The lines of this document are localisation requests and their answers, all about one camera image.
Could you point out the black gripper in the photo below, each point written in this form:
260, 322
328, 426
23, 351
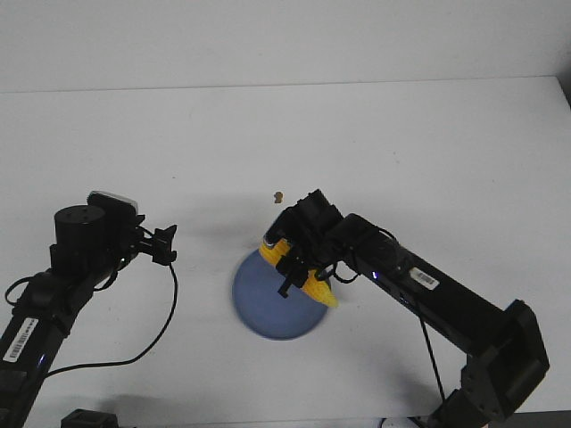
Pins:
306, 225
156, 244

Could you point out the yellow corn cob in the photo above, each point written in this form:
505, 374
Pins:
318, 290

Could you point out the blue round plate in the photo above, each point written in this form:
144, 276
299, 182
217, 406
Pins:
264, 311

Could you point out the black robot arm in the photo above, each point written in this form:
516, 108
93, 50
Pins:
93, 243
506, 357

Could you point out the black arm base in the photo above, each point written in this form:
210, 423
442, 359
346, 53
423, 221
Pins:
83, 418

